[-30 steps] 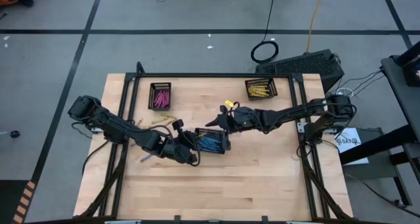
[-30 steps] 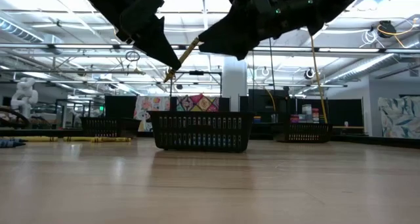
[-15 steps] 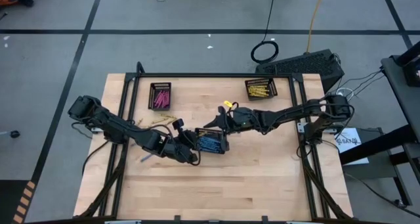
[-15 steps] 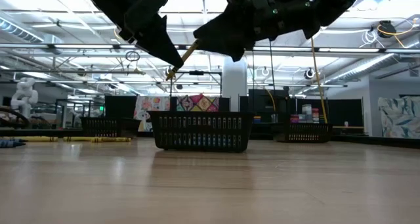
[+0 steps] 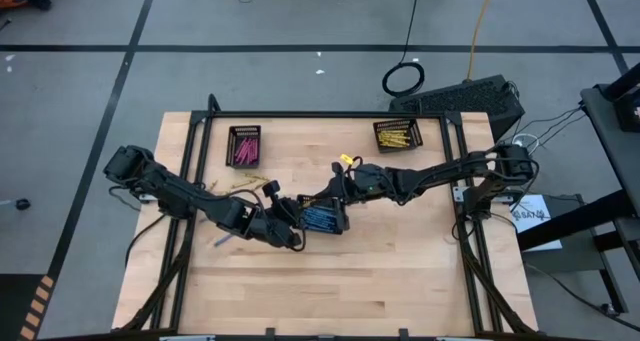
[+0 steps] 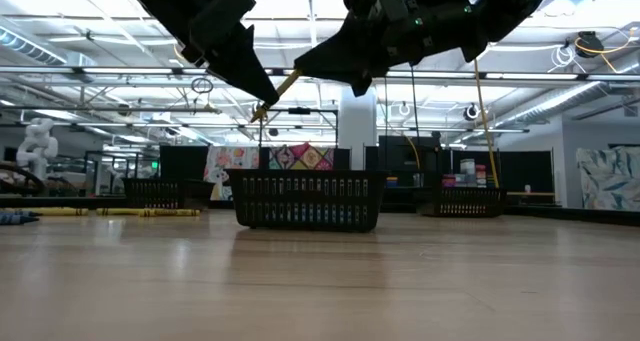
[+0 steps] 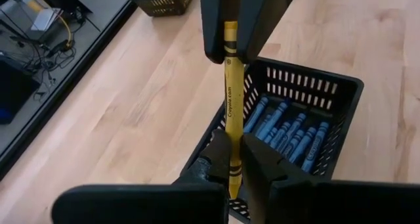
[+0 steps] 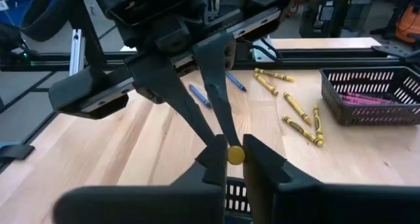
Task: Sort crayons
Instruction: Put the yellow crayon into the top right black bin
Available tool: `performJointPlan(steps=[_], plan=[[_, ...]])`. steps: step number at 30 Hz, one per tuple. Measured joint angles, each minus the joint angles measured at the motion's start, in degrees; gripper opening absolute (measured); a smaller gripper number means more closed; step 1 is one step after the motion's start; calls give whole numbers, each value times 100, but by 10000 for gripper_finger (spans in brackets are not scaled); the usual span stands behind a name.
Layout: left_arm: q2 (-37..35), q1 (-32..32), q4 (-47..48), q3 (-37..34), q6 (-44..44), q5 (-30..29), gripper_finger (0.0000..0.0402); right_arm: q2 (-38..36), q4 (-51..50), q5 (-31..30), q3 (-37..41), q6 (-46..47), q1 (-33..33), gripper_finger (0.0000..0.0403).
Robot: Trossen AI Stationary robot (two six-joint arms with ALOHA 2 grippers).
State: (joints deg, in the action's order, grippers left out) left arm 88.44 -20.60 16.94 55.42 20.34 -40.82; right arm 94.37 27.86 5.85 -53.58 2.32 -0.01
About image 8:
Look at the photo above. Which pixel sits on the orange floor machine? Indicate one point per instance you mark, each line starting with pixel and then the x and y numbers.
pixel 408 23

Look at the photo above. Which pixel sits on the blue crayon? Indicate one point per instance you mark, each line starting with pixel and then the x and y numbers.
pixel 200 96
pixel 236 81

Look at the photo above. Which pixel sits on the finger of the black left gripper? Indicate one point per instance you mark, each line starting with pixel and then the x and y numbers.
pixel 213 63
pixel 164 82

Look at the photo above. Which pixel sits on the pink crayon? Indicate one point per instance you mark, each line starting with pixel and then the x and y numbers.
pixel 359 102
pixel 367 97

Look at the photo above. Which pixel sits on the silver aluminium bracket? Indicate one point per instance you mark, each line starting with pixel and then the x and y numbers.
pixel 77 51

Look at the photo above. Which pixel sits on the black table clamp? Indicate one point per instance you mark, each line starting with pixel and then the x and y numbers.
pixel 16 151

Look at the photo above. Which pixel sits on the blue wheeled cart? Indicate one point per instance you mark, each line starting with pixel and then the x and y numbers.
pixel 11 12

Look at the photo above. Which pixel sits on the black equipment case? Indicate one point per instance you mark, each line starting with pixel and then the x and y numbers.
pixel 328 15

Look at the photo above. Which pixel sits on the black slotted plastic basket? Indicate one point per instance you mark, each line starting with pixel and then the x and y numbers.
pixel 370 114
pixel 236 194

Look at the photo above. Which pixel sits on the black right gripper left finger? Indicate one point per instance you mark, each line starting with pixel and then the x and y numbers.
pixel 141 206

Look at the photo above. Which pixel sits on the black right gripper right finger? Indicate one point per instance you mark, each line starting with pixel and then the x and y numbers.
pixel 328 206

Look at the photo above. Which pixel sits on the yellow crayon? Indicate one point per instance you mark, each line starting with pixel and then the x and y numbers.
pixel 317 123
pixel 274 75
pixel 302 130
pixel 297 108
pixel 236 155
pixel 265 84

